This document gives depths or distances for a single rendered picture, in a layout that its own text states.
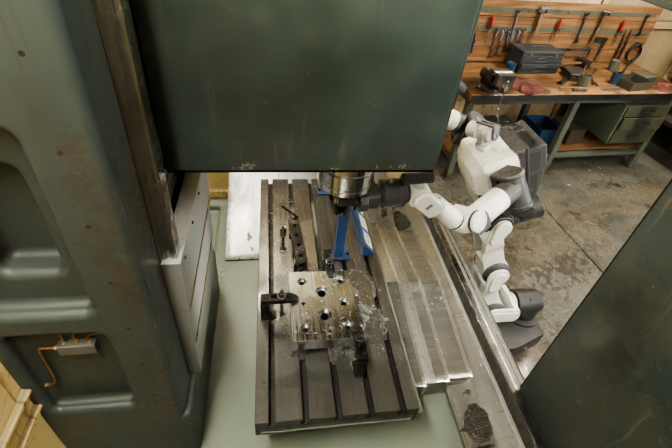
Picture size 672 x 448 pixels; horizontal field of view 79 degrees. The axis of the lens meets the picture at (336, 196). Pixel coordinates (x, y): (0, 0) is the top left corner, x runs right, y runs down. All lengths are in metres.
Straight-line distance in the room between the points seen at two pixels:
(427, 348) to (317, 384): 0.54
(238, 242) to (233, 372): 0.67
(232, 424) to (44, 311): 0.84
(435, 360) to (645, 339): 0.79
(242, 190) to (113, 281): 1.40
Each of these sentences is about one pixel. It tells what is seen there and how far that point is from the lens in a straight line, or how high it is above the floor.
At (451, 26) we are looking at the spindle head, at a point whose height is 1.95.
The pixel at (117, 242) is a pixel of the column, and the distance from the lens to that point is 0.87.
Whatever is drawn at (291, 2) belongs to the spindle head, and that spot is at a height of 1.98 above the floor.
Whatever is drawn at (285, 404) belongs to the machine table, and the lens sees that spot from 1.40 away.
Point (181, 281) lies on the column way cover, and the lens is 1.10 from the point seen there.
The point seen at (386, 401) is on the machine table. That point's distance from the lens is 1.44.
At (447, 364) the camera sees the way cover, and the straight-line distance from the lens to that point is 1.80.
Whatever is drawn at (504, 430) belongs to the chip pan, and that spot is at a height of 0.67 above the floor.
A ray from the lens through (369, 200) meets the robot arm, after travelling 1.19.
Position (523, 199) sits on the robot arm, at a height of 1.29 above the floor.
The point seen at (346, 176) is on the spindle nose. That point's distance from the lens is 1.07.
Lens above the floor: 2.17
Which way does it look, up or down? 38 degrees down
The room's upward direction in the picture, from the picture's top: 6 degrees clockwise
